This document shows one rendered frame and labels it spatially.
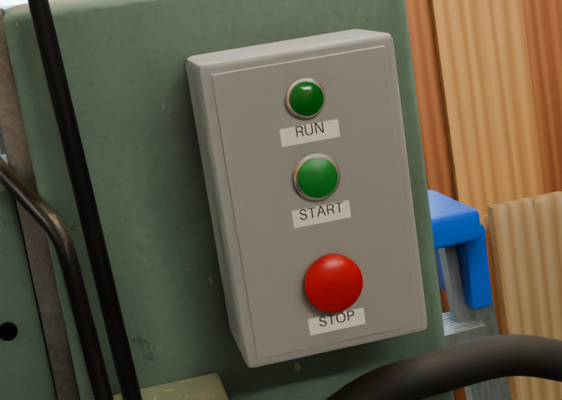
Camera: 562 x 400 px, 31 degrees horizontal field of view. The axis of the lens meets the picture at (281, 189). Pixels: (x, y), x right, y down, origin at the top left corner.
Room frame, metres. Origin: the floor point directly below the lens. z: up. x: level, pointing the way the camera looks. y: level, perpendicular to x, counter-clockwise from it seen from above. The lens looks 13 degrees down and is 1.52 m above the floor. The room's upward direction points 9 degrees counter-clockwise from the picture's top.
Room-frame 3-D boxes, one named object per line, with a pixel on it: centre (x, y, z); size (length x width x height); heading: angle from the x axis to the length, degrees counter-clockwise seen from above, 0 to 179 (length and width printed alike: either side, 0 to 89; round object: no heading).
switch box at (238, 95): (0.52, -0.01, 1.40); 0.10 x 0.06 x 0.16; 100
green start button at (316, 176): (0.49, -0.02, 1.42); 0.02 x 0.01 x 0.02; 100
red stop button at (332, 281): (0.48, -0.02, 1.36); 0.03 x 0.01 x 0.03; 100
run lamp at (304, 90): (0.49, -0.02, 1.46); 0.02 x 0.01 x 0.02; 100
